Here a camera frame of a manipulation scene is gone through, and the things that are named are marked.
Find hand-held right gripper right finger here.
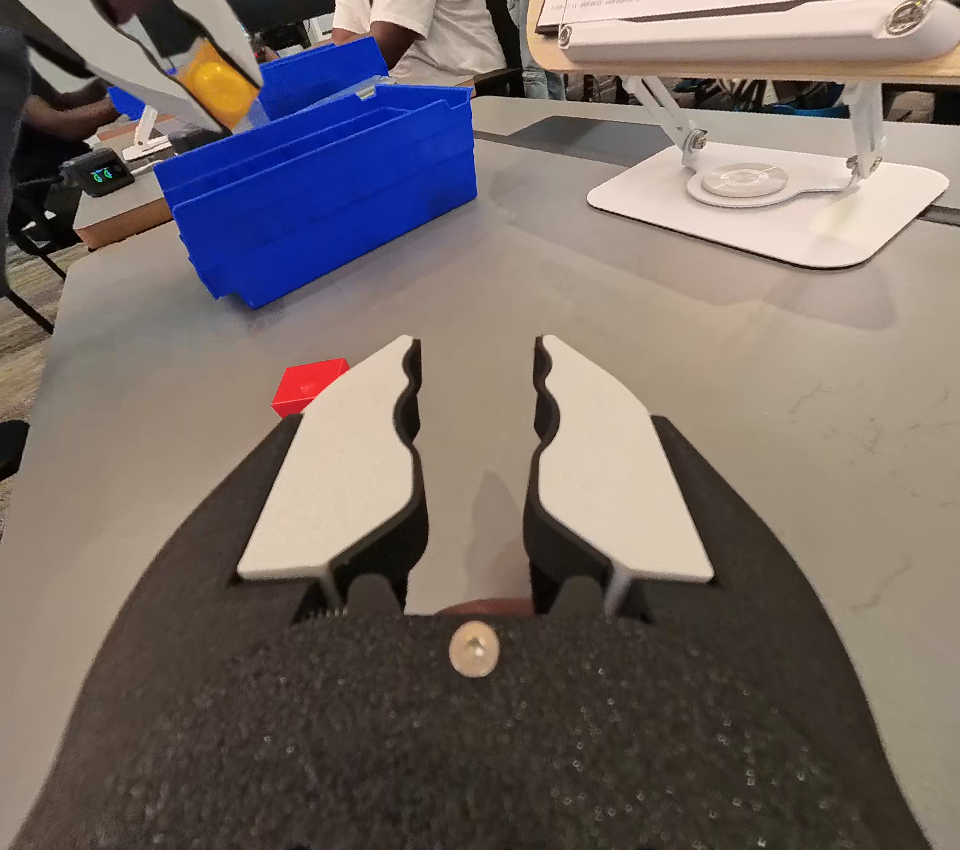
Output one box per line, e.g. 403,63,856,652
522,334,715,585

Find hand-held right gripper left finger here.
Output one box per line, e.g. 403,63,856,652
237,334,432,585

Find red one-stud block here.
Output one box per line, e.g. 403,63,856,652
271,358,352,418

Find orange one-stud block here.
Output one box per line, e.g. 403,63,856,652
180,39,261,133

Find blue plastic bin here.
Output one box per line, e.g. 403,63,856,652
108,35,391,124
153,81,480,310

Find grey desk with wooden edge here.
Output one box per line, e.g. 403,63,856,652
73,115,181,253

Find white tilting stand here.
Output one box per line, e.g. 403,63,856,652
557,0,960,270
121,104,175,163

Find black device green lights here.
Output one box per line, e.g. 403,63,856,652
62,149,138,199

